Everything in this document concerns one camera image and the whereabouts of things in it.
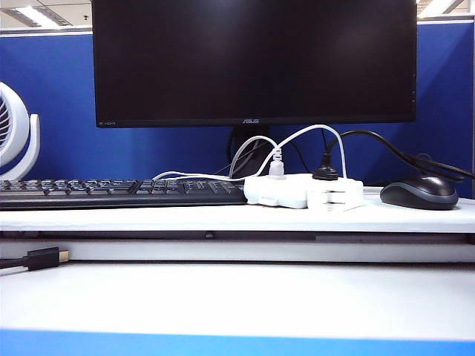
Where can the blue office partition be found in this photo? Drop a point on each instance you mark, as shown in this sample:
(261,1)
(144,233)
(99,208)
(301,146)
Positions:
(63,92)

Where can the white power strip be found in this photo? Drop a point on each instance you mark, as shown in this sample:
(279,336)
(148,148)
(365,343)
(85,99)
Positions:
(274,189)

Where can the black and grey mouse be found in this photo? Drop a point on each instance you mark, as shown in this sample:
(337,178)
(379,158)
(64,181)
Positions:
(419,193)

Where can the ceiling fluorescent light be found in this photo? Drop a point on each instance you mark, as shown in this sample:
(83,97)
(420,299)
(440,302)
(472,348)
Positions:
(33,15)

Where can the black keyboard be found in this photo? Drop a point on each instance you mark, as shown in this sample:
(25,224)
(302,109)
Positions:
(92,194)

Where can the black ASUS monitor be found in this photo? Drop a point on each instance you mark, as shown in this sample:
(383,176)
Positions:
(252,59)

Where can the white charger block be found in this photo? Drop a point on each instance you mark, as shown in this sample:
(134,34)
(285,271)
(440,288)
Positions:
(326,202)

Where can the white desk fan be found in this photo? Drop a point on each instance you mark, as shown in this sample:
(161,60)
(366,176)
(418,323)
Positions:
(16,122)

